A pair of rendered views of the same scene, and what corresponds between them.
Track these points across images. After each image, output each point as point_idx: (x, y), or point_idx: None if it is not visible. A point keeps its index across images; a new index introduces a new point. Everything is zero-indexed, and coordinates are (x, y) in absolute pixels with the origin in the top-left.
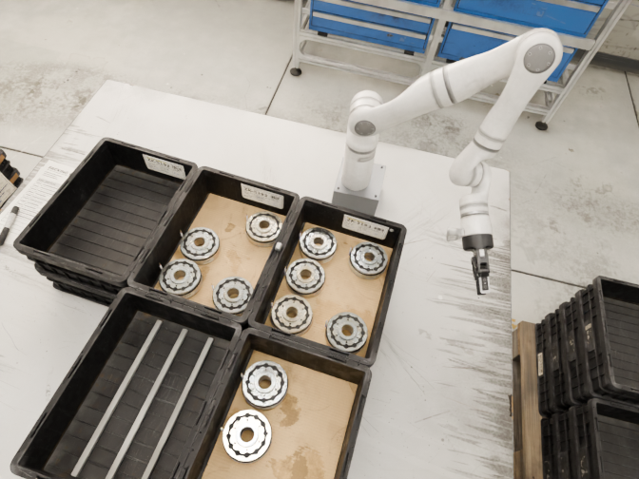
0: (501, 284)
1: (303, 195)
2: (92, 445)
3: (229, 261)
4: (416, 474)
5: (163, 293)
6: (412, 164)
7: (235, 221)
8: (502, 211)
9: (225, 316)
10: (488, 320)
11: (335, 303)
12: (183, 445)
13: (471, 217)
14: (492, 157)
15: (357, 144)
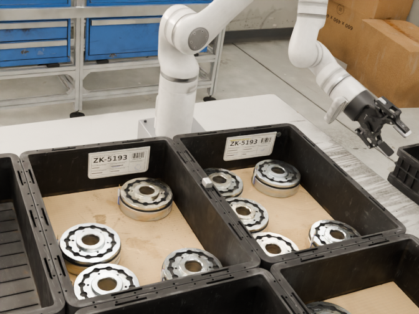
0: (365, 171)
1: None
2: None
3: (140, 250)
4: None
5: (134, 290)
6: (194, 116)
7: (100, 211)
8: (303, 122)
9: (235, 268)
10: (388, 200)
11: (290, 229)
12: None
13: (343, 82)
14: (323, 25)
15: (184, 70)
